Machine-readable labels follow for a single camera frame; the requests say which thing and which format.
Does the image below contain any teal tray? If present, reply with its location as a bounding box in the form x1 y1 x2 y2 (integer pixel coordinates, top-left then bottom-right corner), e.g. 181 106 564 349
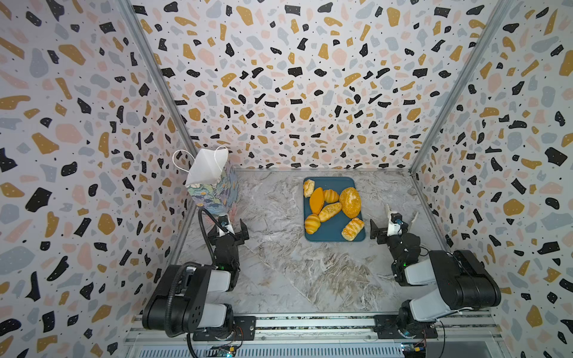
303 177 366 243

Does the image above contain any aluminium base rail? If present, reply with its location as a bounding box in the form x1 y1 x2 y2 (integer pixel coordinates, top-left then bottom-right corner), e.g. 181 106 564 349
126 311 510 357

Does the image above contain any orange oval bread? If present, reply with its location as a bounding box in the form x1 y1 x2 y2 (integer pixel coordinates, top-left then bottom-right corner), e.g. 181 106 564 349
309 187 325 215

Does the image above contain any floral paper bag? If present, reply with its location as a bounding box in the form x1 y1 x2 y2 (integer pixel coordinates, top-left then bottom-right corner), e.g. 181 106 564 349
172 146 239 220

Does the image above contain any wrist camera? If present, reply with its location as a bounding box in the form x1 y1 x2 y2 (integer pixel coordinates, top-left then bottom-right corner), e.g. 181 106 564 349
217 215 234 237
386 212 404 237

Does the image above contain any striped croissant bun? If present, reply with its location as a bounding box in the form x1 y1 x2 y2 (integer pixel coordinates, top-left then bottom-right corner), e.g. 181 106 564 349
304 213 322 235

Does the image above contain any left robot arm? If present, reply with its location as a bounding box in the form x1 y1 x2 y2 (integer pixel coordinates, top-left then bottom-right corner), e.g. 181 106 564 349
142 218 249 340

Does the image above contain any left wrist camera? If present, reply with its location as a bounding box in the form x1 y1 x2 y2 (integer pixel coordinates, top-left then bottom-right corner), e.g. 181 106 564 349
217 215 234 237

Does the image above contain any small ridged bun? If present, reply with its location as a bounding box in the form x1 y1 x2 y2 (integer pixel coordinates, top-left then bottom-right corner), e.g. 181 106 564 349
323 189 340 204

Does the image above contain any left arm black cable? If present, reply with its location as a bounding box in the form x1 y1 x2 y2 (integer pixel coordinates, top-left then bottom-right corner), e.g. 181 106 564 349
197 206 225 265

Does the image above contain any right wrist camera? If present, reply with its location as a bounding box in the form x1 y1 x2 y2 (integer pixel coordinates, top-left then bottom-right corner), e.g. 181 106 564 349
386 212 404 237

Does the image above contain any long bread roll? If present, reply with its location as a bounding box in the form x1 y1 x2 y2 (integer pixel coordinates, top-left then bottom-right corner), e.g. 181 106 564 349
318 202 343 222

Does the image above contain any braided pastry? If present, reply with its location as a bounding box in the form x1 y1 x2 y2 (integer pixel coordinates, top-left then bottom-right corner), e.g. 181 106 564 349
342 217 364 242

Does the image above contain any large round bread loaf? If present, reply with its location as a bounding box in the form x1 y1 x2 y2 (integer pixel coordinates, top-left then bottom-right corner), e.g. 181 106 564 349
339 187 362 219

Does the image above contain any small crusty bread piece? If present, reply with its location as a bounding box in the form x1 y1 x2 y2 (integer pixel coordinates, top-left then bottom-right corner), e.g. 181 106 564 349
303 179 315 198

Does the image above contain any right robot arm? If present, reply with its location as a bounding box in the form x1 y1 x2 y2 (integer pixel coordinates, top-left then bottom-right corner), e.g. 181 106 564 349
370 210 501 340

